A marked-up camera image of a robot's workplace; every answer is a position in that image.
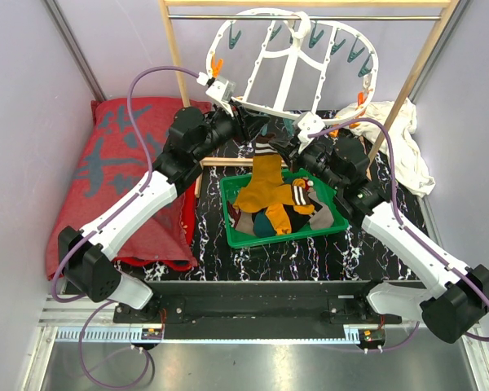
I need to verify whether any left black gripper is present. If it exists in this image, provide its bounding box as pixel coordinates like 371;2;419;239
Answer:
193;101;271;162

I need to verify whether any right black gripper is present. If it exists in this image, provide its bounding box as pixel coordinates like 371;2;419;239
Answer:
271;134;345;192

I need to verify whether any mustard striped sock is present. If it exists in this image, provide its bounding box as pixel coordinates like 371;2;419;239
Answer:
265;184;315;235
233;134;284;213

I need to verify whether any white oval clip hanger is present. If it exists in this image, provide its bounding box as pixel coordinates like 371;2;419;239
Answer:
204;7;379;126

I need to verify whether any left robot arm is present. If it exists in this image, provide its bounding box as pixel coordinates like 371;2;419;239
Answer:
54;103;270;323

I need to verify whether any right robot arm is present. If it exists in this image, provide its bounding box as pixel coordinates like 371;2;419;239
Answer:
269;138;489;344

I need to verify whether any green plastic basket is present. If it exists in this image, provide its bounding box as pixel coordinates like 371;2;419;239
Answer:
219;169;349;248

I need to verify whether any grey black sock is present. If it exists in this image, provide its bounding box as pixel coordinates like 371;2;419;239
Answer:
284;192;334;233

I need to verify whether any dark teal sock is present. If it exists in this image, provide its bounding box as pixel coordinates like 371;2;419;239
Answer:
253;211;276;238

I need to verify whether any black marbled mat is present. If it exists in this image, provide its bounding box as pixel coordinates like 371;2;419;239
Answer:
117;109;437;283

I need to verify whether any white crumpled cloth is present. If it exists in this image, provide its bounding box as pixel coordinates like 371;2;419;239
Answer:
334;99;436;198

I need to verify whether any metal hanging rod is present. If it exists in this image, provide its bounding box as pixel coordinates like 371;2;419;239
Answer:
168;14;441;21

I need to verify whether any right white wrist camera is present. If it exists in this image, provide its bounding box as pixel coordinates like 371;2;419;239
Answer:
293;112;325;154

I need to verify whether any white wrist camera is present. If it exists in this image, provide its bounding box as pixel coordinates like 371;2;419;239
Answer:
196;72;236;117
293;112;325;154

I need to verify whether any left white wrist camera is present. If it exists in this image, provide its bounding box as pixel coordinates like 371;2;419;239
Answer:
196;72;236;117

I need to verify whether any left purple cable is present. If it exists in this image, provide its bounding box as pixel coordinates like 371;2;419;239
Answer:
50;66;205;387

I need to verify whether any purple cable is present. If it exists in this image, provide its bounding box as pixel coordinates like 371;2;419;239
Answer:
50;66;205;387
307;118;489;354

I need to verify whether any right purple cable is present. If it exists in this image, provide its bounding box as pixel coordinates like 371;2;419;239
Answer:
307;118;489;354

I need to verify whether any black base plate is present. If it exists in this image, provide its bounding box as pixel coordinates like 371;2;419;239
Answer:
118;281;414;325

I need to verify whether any wooden clothes rack frame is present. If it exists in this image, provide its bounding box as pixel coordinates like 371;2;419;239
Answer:
157;0;461;200

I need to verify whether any aluminium rail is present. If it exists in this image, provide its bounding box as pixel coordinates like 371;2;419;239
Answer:
40;297;484;345

